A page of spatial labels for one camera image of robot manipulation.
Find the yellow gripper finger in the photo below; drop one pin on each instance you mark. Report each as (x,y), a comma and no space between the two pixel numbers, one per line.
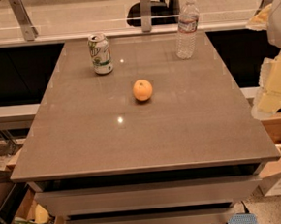
(259,21)
(267,101)

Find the clear plastic water bottle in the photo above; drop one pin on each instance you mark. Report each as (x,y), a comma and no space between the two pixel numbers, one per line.
(187,29)

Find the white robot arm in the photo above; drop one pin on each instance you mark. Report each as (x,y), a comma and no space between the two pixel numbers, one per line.
(274,25)

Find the black office chair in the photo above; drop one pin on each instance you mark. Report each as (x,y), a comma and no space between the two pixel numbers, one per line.
(164,11)

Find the orange fruit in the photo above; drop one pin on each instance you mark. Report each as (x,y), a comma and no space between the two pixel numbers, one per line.
(142,90)

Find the blue mesh object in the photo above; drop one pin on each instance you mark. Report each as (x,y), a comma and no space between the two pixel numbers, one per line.
(244,218)

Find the green white soda can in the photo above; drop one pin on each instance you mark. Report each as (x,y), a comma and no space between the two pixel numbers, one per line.
(99,53)

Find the lower grey drawer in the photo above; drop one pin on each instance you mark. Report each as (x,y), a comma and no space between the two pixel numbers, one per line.
(196,216)

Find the grey drawer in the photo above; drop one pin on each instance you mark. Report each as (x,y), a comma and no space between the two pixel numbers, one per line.
(196,216)
(149,195)

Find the upper grey drawer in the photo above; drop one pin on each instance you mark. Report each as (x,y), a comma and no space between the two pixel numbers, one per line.
(149,195)

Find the yellow item in box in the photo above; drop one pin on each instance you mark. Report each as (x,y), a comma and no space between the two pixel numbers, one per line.
(41,215)

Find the left cardboard box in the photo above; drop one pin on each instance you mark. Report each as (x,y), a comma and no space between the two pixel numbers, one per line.
(22,217)

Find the middle metal railing bracket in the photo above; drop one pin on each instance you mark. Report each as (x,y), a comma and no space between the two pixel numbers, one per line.
(145,16)

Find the left metal railing bracket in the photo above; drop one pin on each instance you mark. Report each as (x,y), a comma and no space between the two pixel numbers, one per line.
(28,29)

